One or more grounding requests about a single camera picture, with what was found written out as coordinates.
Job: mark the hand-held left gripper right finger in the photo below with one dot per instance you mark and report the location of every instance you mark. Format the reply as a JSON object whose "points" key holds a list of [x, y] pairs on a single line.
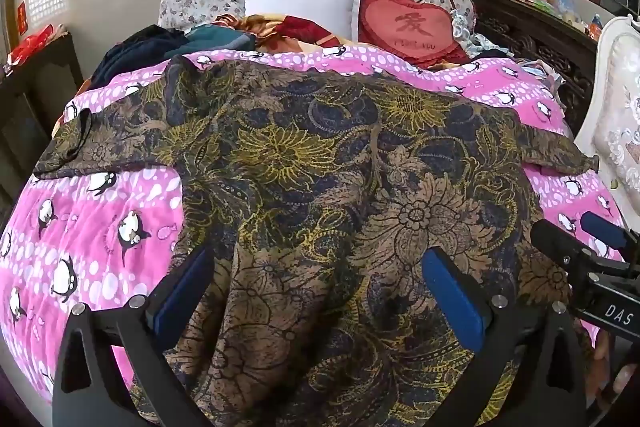
{"points": [[450, 292]]}

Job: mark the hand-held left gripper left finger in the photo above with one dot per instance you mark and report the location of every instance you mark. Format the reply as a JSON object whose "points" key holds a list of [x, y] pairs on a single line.
{"points": [[185, 297]]}

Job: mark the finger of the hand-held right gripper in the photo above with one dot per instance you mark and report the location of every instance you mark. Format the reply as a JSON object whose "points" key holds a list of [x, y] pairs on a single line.
{"points": [[602, 227], [555, 239]]}

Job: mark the brown floral patterned shirt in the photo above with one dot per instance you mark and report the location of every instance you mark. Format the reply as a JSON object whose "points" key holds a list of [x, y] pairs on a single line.
{"points": [[310, 187]]}

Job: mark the dark navy clothes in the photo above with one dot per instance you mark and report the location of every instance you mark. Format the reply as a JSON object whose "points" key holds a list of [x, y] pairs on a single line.
{"points": [[130, 52]]}

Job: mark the person's right hand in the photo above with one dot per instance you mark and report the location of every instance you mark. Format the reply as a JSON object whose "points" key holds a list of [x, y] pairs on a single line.
{"points": [[625, 372]]}

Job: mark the pink penguin print blanket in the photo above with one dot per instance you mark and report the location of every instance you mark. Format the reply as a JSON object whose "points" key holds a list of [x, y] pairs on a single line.
{"points": [[95, 227]]}

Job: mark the white ornate upholstered chair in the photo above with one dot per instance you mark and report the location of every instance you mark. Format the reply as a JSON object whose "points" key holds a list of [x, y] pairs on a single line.
{"points": [[617, 107]]}

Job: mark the dark carved wooden cabinet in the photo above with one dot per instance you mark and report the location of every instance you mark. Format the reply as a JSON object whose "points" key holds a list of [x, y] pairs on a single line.
{"points": [[530, 42]]}

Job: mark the plastic bottle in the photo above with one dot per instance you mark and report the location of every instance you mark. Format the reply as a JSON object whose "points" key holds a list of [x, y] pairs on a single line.
{"points": [[594, 27]]}

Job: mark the light blue frilled cloth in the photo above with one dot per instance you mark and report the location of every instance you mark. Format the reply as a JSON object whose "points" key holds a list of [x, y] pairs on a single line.
{"points": [[467, 34]]}

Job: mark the dark wooden side table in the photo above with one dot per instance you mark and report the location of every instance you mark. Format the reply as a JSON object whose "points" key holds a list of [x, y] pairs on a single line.
{"points": [[35, 107]]}

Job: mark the red heart-shaped cushion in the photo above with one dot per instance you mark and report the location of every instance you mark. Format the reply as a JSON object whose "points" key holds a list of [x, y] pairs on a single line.
{"points": [[412, 27]]}

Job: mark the teal cloth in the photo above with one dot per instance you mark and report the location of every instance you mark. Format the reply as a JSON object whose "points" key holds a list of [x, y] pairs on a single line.
{"points": [[220, 39]]}

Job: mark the red and yellow blanket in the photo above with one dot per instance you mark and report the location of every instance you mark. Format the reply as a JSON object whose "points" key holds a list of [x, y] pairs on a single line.
{"points": [[295, 32]]}

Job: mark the red cloth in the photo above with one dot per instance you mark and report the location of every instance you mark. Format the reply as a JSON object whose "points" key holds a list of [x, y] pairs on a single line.
{"points": [[35, 44]]}

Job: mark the white pillow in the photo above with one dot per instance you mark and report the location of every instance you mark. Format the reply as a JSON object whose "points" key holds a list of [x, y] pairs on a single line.
{"points": [[302, 2]]}

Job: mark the red wall paper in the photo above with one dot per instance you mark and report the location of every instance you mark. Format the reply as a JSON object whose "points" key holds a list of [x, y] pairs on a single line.
{"points": [[22, 18]]}

